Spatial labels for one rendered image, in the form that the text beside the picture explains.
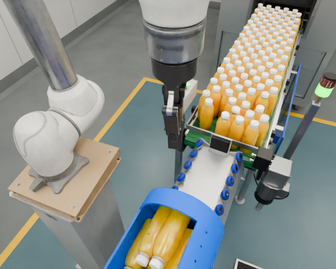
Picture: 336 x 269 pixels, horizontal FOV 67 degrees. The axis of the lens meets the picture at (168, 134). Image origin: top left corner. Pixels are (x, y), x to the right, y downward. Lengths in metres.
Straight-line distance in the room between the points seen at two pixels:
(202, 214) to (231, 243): 1.32
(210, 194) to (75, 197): 0.56
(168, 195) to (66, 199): 0.42
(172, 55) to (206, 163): 0.92
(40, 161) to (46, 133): 0.11
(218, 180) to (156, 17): 0.94
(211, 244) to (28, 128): 0.67
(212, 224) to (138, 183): 1.54
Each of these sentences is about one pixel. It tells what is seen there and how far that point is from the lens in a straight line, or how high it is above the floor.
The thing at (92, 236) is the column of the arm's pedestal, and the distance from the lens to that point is 1.33.
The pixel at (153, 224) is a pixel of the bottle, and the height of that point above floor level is 1.13.
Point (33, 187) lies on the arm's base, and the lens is 1.10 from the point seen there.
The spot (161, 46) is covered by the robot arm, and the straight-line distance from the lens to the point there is 0.37.
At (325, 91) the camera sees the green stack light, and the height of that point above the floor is 1.20.
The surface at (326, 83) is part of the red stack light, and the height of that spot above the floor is 1.23.
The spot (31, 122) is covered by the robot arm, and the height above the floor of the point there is 1.33.
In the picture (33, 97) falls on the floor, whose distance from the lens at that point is 3.46.
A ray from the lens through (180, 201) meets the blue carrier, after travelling 0.78.
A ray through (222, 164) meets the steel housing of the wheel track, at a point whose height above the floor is 0.93.
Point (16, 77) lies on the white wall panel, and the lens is 3.79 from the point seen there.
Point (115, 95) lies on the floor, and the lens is 3.16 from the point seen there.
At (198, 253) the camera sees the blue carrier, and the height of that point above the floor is 1.20.
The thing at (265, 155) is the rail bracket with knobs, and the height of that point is 1.00.
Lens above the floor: 1.92
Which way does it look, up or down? 47 degrees down
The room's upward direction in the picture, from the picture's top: straight up
